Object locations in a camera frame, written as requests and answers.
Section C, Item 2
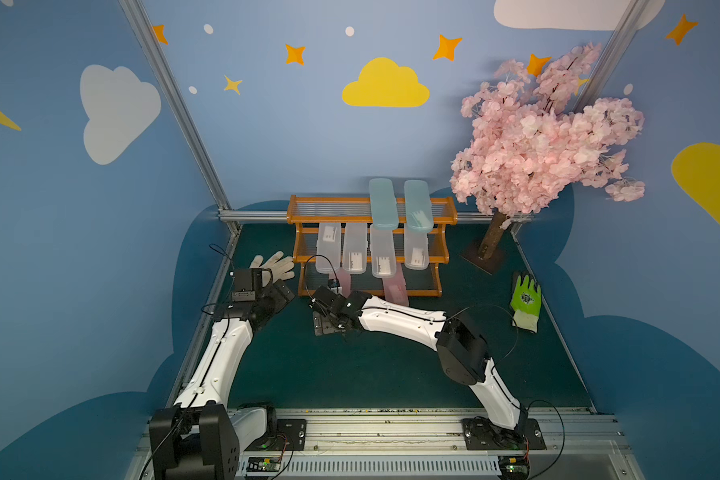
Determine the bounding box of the pink pencil case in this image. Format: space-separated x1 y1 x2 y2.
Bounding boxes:
336 268 352 297
382 264 409 306

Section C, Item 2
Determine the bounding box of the clear pencil case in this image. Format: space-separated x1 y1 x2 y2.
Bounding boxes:
315 223 342 274
342 223 368 274
369 224 397 279
403 225 430 270

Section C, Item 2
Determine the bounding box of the teal pencil case plain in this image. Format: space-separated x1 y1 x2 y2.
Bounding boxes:
369 178 399 231

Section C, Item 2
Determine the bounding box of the teal pencil case with label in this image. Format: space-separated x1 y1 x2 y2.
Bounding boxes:
404 180 434 233

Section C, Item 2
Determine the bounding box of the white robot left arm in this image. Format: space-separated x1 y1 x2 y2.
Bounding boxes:
147 267 295 479

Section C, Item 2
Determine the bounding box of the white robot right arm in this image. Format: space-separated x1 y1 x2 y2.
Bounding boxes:
310 286 528 434

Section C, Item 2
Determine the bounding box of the orange wooden three-tier shelf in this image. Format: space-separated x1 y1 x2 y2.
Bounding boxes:
287 196 457 297

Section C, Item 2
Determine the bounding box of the white cotton work glove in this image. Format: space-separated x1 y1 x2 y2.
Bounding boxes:
250 251 295 286

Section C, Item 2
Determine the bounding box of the aluminium rear crossbar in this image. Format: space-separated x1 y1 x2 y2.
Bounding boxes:
218 208 532 226

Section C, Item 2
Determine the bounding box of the left green circuit board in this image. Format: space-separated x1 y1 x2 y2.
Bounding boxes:
245 457 281 475

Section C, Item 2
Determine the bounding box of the green circuit board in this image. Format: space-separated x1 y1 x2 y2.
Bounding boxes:
498 456 529 480
245 457 281 475

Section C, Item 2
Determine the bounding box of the green and black work glove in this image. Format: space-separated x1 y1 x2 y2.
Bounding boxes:
510 273 542 333

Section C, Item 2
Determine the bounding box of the right green circuit board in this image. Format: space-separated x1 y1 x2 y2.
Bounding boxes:
498 456 529 480

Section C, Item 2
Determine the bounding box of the pink artificial blossom tree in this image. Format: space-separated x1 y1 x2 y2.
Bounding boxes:
450 44 645 272

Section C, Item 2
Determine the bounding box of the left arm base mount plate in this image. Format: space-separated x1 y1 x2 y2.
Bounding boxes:
261 419 308 451

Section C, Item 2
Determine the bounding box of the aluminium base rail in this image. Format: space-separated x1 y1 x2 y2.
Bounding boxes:
125 407 646 480

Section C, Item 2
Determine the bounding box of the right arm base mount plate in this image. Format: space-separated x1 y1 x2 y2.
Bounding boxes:
461 416 547 451

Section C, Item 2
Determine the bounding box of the aluminium frame post left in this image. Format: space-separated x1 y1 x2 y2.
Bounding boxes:
119 0 241 236

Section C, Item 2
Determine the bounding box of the aluminium frame post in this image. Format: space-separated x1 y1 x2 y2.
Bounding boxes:
573 0 650 112
119 0 241 236

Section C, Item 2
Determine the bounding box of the aluminium frame post right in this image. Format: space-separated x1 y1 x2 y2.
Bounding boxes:
573 0 650 112

